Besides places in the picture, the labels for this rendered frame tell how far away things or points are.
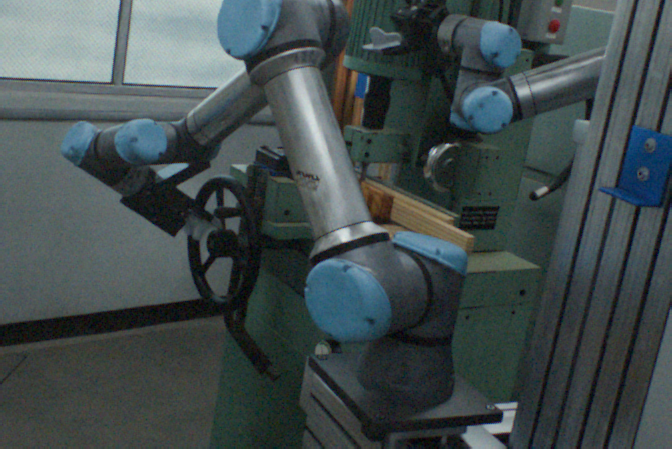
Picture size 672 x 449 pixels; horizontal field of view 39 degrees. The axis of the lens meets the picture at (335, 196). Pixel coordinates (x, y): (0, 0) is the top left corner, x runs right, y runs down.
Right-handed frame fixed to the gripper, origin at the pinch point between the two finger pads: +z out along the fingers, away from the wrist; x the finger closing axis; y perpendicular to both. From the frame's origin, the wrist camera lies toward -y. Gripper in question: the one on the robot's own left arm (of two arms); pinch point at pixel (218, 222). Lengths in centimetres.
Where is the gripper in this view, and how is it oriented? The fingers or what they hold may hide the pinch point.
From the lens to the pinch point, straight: 189.6
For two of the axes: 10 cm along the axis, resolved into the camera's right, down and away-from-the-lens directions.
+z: 6.2, 4.9, 6.2
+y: -5.5, 8.3, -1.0
